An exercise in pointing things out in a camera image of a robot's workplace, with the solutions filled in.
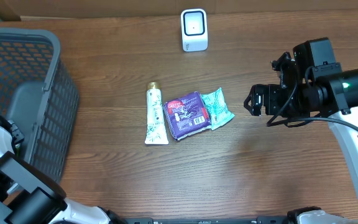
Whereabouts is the mint green snack packet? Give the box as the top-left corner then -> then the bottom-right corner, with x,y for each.
201,87 -> 234,130

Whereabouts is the purple pad package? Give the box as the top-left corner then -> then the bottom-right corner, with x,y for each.
163,91 -> 211,141

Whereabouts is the white tube gold cap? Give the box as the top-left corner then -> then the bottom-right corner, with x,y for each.
145,82 -> 168,145

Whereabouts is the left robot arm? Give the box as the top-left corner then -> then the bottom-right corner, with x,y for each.
0,126 -> 126,224

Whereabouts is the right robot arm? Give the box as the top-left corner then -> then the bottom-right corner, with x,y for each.
244,37 -> 358,199

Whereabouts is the white barcode scanner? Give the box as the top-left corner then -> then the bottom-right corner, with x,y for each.
180,8 -> 208,52

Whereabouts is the grey plastic shopping basket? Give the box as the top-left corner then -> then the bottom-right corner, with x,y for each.
0,28 -> 79,182

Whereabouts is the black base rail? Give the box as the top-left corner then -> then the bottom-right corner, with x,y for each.
116,205 -> 358,224

